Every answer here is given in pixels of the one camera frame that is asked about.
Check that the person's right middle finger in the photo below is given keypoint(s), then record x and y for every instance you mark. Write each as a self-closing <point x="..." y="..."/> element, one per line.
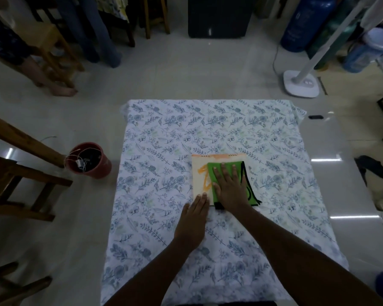
<point x="225" y="173"/>

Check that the small black flat object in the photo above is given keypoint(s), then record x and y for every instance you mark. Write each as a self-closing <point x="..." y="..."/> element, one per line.
<point x="315" y="117"/>

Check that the person's right little finger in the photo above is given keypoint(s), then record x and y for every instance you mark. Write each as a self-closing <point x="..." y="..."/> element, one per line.
<point x="242" y="180"/>

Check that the person's left hand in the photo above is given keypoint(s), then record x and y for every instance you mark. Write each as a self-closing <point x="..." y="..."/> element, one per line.
<point x="190" y="224"/>

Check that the blue gas cylinder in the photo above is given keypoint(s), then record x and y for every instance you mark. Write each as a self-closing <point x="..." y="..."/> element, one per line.
<point x="306" y="22"/>

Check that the black sandal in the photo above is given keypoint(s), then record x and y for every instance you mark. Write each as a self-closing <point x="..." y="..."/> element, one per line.
<point x="373" y="167"/>

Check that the yellow floral fabric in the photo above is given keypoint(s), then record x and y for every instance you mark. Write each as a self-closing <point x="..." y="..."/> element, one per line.
<point x="113" y="6"/>

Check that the brown wooden chair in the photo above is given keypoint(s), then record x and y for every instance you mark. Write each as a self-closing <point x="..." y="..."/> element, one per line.
<point x="16" y="175"/>

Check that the dark wooden furniture leg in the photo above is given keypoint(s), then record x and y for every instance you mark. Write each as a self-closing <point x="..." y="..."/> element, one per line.
<point x="16" y="285"/>

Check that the green and black cloth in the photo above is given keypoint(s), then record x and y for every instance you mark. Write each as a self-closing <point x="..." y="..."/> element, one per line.
<point x="250" y="187"/>

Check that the person's right forearm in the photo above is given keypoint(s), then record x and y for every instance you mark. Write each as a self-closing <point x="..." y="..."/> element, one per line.
<point x="300" y="261"/>

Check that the black box speaker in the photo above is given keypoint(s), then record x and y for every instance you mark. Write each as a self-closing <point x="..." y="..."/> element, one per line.
<point x="220" y="15"/>

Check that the cream cloth with orange print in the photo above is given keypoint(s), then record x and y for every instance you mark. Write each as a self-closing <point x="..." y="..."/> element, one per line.
<point x="201" y="180"/>

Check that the person's right hand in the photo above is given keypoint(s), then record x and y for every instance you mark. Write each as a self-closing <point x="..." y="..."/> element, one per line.
<point x="231" y="191"/>

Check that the white fan base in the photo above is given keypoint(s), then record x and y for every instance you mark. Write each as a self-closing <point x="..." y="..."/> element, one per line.
<point x="301" y="85"/>

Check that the dark wooden stool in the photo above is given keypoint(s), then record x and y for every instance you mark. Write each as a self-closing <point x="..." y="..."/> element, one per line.
<point x="154" y="15"/>

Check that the white cloth with blue leaves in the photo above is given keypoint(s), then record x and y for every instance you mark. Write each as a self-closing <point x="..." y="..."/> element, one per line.
<point x="166" y="149"/>

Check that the person's left forearm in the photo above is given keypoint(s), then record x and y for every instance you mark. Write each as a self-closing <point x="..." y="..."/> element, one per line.
<point x="153" y="274"/>

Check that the light wooden stool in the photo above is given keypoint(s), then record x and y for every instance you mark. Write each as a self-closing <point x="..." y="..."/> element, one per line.
<point x="48" y="41"/>

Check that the person's left fingers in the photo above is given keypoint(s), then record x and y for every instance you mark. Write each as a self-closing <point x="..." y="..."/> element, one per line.
<point x="198" y="205"/>

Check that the green gas cylinder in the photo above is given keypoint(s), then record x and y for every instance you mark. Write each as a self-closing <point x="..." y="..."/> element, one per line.
<point x="333" y="25"/>

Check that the blue water jug white lid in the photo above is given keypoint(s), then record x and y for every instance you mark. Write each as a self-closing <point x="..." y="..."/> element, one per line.
<point x="367" y="50"/>

